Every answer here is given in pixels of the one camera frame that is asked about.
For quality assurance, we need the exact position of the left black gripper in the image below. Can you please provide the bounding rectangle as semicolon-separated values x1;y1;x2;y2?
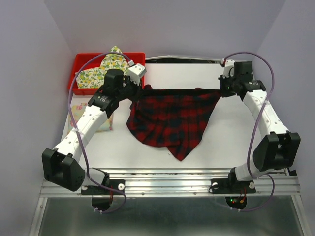
115;74;143;103

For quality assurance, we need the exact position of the red navy plaid skirt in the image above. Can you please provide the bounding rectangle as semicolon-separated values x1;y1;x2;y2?
126;85;221;161

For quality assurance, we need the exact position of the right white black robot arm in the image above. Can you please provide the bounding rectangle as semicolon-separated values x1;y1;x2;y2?
209;59;301;194

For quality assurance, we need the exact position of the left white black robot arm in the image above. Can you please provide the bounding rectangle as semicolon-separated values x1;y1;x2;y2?
42;64;146;194

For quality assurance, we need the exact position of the lemon print skirt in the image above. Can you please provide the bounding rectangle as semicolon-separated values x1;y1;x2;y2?
76;54;129;89

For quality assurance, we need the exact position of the red plastic bin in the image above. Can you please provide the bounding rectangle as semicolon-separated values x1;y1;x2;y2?
67;52;145;96

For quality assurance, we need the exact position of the pastel floral folded skirt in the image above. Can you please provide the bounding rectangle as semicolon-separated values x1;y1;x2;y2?
67;103;113;135

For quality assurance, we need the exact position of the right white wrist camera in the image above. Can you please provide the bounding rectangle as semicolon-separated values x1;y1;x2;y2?
220;58;235;77

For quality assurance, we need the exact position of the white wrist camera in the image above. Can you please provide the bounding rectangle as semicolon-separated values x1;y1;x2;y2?
126;63;147;85
220;58;235;77

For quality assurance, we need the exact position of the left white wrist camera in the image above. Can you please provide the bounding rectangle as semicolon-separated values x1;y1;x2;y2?
126;63;147;85

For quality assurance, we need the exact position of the aluminium front rail frame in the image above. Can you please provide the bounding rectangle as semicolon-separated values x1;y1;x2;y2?
30;169;306;236

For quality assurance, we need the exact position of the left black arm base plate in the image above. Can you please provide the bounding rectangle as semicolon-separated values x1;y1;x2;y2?
81;179;126;196

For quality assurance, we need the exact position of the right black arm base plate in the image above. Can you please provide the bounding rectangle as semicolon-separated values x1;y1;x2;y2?
211;178;256;195

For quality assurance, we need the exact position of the aluminium right side rail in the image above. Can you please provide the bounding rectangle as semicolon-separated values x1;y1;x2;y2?
245;60;297;177

